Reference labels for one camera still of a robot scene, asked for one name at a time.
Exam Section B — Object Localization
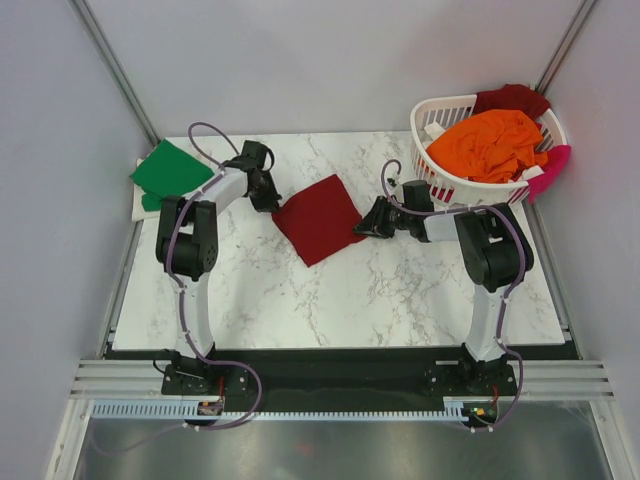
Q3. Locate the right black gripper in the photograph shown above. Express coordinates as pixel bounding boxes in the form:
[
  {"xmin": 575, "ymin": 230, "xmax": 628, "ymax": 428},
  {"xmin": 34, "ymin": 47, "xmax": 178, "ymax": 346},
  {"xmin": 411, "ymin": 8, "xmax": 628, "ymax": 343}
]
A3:
[{"xmin": 353, "ymin": 197, "xmax": 413, "ymax": 241}]

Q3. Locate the dark red t shirt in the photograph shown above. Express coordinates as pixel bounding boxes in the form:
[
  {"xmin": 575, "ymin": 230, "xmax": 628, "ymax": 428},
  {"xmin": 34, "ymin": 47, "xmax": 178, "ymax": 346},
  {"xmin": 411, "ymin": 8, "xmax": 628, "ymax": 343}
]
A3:
[{"xmin": 272, "ymin": 175, "xmax": 365, "ymax": 267}]

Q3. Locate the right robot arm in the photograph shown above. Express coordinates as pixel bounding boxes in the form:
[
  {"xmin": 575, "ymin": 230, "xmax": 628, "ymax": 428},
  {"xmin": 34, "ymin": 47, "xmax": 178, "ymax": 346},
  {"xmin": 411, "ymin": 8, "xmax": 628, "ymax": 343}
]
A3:
[{"xmin": 353, "ymin": 180, "xmax": 534, "ymax": 396}]

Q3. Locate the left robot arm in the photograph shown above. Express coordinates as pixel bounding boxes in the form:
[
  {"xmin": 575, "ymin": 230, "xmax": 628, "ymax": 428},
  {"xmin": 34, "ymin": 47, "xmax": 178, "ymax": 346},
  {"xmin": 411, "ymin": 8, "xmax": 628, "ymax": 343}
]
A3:
[{"xmin": 155, "ymin": 140, "xmax": 282, "ymax": 396}]

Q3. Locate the white laundry basket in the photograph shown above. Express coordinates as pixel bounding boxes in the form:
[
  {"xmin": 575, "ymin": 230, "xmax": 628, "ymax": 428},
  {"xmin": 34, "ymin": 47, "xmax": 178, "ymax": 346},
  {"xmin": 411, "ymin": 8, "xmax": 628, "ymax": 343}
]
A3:
[{"xmin": 410, "ymin": 84, "xmax": 571, "ymax": 207}]

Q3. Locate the folded green t shirt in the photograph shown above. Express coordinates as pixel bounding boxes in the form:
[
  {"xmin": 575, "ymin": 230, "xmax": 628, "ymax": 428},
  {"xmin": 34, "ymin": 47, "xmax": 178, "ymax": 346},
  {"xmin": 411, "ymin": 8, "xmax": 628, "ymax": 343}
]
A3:
[{"xmin": 129, "ymin": 138, "xmax": 216, "ymax": 213}]

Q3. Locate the orange t shirt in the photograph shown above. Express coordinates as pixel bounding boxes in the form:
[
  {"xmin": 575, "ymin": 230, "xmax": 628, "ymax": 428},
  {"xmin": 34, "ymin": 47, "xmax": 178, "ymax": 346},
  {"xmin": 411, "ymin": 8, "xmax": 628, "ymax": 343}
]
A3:
[{"xmin": 426, "ymin": 109, "xmax": 547, "ymax": 184}]

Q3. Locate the folded white cloth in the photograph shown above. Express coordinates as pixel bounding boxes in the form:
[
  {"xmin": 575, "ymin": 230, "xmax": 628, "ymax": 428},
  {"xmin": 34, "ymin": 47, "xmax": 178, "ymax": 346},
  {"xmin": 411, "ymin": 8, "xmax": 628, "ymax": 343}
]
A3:
[{"xmin": 130, "ymin": 147, "xmax": 214, "ymax": 222}]

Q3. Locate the dark red shirt in basket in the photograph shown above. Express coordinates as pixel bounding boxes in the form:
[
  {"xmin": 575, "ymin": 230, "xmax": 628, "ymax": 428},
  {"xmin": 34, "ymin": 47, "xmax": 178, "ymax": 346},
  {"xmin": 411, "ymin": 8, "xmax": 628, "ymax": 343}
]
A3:
[{"xmin": 473, "ymin": 84, "xmax": 551, "ymax": 120}]

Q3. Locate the pink garment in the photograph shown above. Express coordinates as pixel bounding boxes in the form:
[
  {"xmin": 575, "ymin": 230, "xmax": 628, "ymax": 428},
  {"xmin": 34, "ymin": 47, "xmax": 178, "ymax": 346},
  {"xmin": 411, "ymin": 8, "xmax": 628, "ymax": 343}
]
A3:
[{"xmin": 528, "ymin": 145, "xmax": 572, "ymax": 204}]

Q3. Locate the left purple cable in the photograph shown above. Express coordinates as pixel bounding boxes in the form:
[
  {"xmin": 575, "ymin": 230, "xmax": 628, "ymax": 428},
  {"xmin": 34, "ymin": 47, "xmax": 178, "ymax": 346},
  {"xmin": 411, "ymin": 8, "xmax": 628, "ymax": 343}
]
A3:
[{"xmin": 167, "ymin": 121, "xmax": 264, "ymax": 431}]

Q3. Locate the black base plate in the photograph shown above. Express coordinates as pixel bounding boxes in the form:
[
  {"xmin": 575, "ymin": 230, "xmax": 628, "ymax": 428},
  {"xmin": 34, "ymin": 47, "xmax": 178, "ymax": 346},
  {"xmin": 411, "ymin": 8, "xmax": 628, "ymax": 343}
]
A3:
[{"xmin": 160, "ymin": 343, "xmax": 516, "ymax": 414}]

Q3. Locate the left aluminium frame post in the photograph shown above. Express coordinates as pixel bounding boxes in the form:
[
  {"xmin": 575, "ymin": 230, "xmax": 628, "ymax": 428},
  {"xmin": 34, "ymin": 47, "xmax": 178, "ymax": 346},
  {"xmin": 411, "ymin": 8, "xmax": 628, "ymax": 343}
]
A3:
[{"xmin": 69, "ymin": 0, "xmax": 161, "ymax": 146}]

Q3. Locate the aluminium frame post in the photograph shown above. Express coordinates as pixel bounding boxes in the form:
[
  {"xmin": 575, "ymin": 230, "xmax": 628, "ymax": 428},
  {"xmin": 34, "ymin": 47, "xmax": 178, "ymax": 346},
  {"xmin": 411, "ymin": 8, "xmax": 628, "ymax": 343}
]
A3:
[
  {"xmin": 69, "ymin": 0, "xmax": 161, "ymax": 146},
  {"xmin": 535, "ymin": 0, "xmax": 601, "ymax": 95}
]

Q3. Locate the right aluminium frame post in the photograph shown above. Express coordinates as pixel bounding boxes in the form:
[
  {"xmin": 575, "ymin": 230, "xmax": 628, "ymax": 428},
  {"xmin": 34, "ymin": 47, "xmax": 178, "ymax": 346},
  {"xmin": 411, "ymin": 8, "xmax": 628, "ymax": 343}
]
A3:
[{"xmin": 535, "ymin": 0, "xmax": 601, "ymax": 95}]

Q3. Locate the aluminium front rail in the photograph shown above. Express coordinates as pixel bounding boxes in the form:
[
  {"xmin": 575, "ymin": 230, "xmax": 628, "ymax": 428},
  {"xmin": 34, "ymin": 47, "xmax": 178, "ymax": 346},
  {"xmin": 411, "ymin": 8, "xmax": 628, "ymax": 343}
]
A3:
[{"xmin": 71, "ymin": 360, "xmax": 614, "ymax": 401}]

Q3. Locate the white slotted cable duct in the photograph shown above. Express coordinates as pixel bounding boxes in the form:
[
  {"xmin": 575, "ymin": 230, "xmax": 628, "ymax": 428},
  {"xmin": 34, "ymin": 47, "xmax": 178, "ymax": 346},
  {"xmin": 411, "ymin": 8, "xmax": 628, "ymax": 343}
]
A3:
[{"xmin": 91, "ymin": 398, "xmax": 500, "ymax": 422}]

